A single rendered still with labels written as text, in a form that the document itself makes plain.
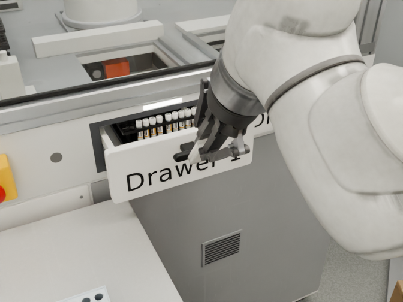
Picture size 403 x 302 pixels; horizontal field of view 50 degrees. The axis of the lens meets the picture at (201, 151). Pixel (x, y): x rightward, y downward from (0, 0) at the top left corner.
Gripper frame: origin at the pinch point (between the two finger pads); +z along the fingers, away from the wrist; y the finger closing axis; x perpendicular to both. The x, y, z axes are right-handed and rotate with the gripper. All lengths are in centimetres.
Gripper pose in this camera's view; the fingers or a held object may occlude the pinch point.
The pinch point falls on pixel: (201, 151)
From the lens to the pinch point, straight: 72.5
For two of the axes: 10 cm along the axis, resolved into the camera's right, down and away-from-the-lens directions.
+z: -2.5, 3.9, 8.8
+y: -3.6, -8.9, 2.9
